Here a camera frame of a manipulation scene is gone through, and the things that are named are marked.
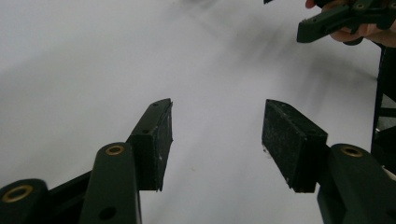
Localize white table cover sheet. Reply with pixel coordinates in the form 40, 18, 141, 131
0, 0, 383, 224

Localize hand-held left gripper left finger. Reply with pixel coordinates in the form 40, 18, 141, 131
78, 98, 174, 224

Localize black metal stand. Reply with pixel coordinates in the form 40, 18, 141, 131
370, 42, 396, 175

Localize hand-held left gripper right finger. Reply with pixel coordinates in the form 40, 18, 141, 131
261, 99, 396, 224

